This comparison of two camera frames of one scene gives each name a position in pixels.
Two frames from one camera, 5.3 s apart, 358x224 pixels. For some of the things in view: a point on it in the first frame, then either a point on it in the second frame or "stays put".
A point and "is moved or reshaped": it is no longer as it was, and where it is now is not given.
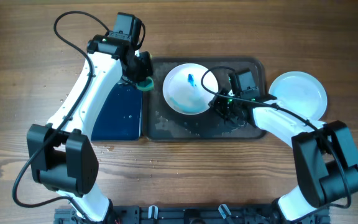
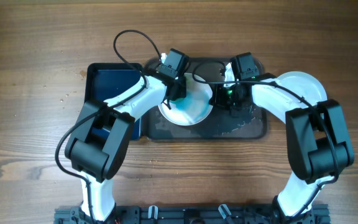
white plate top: x=183 y=91 is moved or reshaped
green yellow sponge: x=146 y=84 is moved or reshaped
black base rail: x=181 y=214 stays put
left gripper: x=146 y=60 → x=183 y=86
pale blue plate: x=301 y=93 stays put
